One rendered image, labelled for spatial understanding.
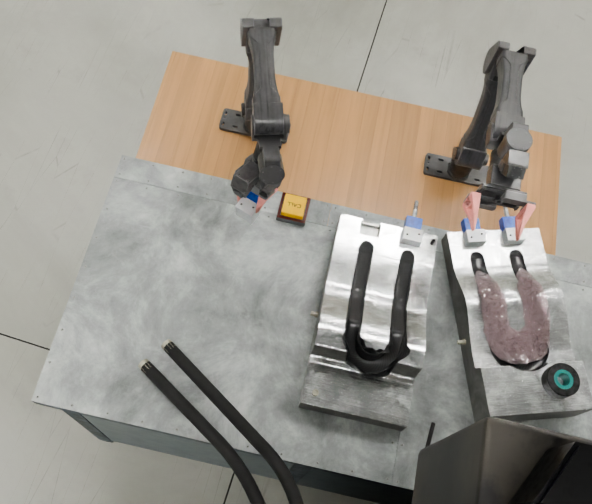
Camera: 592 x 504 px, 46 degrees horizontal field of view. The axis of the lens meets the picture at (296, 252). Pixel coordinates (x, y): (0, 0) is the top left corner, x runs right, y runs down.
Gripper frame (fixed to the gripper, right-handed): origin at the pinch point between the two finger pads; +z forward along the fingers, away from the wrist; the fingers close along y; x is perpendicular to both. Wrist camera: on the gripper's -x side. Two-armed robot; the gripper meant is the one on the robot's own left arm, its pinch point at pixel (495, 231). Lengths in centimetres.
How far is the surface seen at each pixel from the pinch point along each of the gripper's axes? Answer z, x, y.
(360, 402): 35, 33, -18
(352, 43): -142, 123, -36
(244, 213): -3, 25, -55
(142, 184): -12, 40, -86
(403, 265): -1.2, 31.6, -13.1
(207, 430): 49, 32, -52
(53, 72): -92, 122, -158
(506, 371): 21.4, 28.4, 14.7
